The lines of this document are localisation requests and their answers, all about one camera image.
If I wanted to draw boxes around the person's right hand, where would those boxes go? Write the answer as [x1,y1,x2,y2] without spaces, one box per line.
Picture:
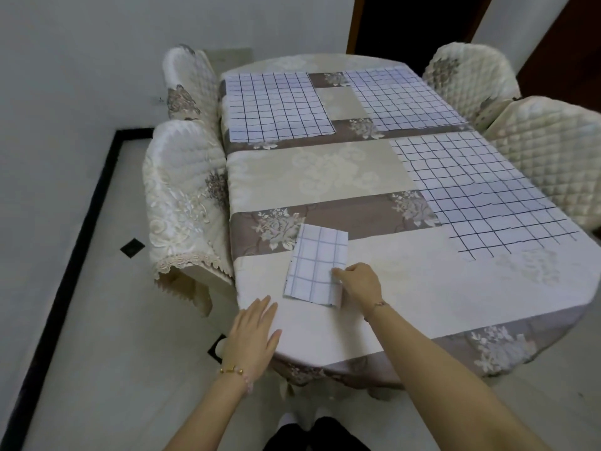
[331,262,387,316]

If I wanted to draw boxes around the person's left hand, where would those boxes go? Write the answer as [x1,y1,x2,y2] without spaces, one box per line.
[220,295,282,385]

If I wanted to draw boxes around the checked cloth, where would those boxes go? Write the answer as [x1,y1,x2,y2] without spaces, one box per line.
[283,224,349,309]

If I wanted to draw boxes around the person's left forearm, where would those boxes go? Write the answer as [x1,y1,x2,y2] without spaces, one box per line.
[162,369,256,451]

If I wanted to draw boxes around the person's right forearm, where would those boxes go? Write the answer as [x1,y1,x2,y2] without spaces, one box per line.
[365,303,552,451]

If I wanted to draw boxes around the beige floral tablecloth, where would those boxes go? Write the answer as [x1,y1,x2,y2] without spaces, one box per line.
[220,54,601,388]

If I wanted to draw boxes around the black trousers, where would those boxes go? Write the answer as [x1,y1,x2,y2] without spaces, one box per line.
[263,415,372,451]

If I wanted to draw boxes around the large checked placemat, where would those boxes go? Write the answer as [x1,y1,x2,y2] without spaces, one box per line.
[390,132,580,262]

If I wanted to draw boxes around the chair with embroidered lace cover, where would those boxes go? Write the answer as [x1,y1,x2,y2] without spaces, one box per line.
[142,119,235,317]

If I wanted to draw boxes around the chair with quilted floral cover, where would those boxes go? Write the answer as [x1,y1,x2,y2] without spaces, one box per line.
[162,44,223,137]
[423,42,522,129]

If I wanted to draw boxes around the chair with quilted cream cover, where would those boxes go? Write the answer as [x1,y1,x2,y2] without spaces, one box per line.
[484,96,601,240]

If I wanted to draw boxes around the dark brown door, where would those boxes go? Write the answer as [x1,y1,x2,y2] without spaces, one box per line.
[347,0,494,66]

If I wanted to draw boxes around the dark brown wooden panel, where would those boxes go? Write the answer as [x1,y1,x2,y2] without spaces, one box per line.
[516,0,601,113]

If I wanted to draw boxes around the thin chain bracelet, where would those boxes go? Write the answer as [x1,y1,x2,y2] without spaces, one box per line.
[364,300,389,322]

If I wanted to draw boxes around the gold and pink bead bracelet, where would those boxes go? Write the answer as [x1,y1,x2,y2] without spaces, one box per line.
[217,364,255,395]

